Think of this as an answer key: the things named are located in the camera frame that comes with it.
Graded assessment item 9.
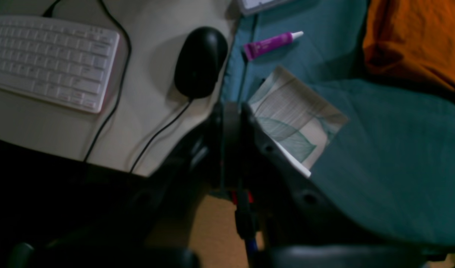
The black computer mouse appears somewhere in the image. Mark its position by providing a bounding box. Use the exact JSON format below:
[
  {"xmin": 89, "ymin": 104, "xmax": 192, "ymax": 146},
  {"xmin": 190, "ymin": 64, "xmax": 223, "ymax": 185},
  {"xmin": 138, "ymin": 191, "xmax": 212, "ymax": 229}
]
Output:
[{"xmin": 174, "ymin": 26, "xmax": 229, "ymax": 99}]

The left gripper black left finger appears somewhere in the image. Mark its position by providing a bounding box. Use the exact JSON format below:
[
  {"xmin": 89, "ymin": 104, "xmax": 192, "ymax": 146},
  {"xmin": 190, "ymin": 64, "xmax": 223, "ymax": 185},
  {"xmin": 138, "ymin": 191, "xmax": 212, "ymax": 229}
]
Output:
[{"xmin": 45, "ymin": 102, "xmax": 243, "ymax": 268}]

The orange black clamp tool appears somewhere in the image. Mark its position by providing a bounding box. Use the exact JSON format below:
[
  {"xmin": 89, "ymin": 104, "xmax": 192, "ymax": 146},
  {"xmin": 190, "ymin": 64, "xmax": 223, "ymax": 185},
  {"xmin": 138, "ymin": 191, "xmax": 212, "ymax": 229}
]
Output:
[{"xmin": 230, "ymin": 190, "xmax": 259, "ymax": 240}]

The leaf pattern booklet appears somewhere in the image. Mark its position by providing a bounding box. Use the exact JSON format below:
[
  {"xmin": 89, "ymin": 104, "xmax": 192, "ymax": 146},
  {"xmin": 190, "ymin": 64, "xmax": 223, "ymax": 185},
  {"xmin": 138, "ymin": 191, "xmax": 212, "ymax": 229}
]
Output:
[{"xmin": 248, "ymin": 66, "xmax": 349, "ymax": 178}]

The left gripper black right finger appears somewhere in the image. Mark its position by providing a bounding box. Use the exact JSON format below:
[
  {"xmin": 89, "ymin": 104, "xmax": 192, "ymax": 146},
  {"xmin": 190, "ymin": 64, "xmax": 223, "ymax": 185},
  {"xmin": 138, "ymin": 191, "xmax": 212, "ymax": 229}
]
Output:
[{"xmin": 241, "ymin": 104, "xmax": 427, "ymax": 268}]

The blue-grey table cloth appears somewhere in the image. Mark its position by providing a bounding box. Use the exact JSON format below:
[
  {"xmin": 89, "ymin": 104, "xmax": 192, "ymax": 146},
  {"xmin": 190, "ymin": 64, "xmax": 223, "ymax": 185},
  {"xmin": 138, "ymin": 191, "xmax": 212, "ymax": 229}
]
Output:
[{"xmin": 222, "ymin": 0, "xmax": 455, "ymax": 246}]

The white keyboard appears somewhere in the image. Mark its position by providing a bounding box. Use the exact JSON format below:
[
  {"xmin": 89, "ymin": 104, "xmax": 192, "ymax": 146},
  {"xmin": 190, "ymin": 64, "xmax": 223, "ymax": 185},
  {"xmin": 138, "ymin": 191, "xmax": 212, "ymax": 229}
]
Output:
[{"xmin": 0, "ymin": 15, "xmax": 120, "ymax": 114}]

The orange t-shirt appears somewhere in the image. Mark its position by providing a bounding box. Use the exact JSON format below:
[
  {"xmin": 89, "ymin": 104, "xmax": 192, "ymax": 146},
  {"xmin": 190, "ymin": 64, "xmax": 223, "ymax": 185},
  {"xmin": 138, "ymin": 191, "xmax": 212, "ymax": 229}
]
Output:
[{"xmin": 363, "ymin": 0, "xmax": 455, "ymax": 93}]

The purple glue tube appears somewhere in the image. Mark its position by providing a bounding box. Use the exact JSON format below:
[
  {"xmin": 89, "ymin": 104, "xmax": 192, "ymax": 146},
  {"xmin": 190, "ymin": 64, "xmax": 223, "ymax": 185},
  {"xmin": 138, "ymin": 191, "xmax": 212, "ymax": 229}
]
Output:
[{"xmin": 243, "ymin": 31, "xmax": 304, "ymax": 61}]

